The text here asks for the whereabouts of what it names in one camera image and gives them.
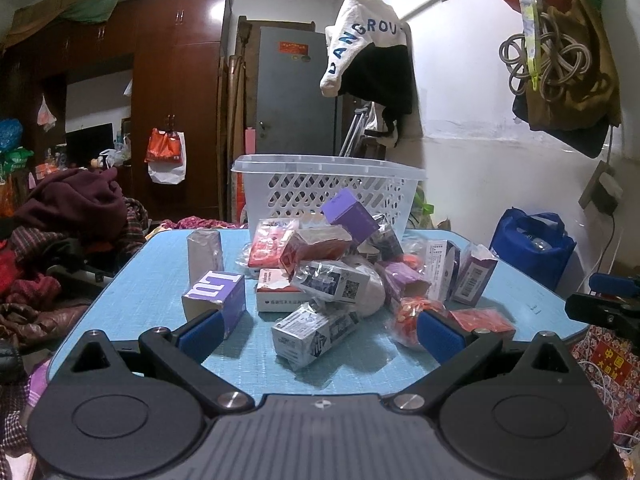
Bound red carton box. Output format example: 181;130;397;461
280;225;353;273

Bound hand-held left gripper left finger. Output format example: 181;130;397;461
50;309;256;416

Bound black monitor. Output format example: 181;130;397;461
66;122;115;168

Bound brown wooden wardrobe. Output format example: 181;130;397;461
0;0;233;221

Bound maroon cloth pile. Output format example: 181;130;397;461
15;167;128;246

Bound flat red packet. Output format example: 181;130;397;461
448;308;516;341

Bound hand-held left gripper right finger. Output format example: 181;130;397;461
390;309;587;415

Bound brown jacket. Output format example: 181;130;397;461
0;302;88;351

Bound red printed gift box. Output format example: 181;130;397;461
570;325;640;451

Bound coiled grey rope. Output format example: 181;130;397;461
499;10;591;101

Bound white box red label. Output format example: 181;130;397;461
256;267;301;313

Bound wooden planks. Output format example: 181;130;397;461
227;15;261;221

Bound orange and white plastic bag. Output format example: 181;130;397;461
145;127;187;185

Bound blue fabric bag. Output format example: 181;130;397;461
489;207;577;291

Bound purple box white label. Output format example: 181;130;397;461
452;243;499;307

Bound purple and white box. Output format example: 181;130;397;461
182;270;247;340

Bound small purple open box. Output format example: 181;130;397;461
377;261;432;301

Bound clear plastic candy bag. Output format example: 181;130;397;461
400;237;431;267

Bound white and black garment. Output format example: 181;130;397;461
320;0;418;148

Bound white and blue box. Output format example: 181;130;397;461
271;304;361;372

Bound pale tall box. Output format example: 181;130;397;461
187;229;224;286

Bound pile of clothes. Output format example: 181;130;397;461
10;197;151;281

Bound blue plastic sack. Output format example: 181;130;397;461
0;119;23;153

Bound green shopping bag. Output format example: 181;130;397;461
410;185;451;231

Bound red wrapped packet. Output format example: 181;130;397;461
248;218;301;267

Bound purple carton box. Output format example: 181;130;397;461
321;188;381;243

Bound small pink plastic bag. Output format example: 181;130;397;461
36;95;57;133

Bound grey metal door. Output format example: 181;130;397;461
257;26;346;156

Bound white plastic lattice basket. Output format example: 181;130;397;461
231;154;427;233

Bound plastic wrapped printed box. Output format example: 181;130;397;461
291;260;373;305

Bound white printed box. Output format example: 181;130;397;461
425;240;462;301

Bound metal crutches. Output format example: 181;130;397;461
340;105;376;158

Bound dark printed packet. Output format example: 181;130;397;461
357;222;405;263

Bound white round container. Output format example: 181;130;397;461
345;256;387;317

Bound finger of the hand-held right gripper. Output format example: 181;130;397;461
588;272;640;295
565;292;640;332

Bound brown hanging bag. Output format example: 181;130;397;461
512;0;623;158

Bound red candy bag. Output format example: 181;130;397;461
387;296;448;348

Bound wall power adapter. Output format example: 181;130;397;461
579;160;623;216

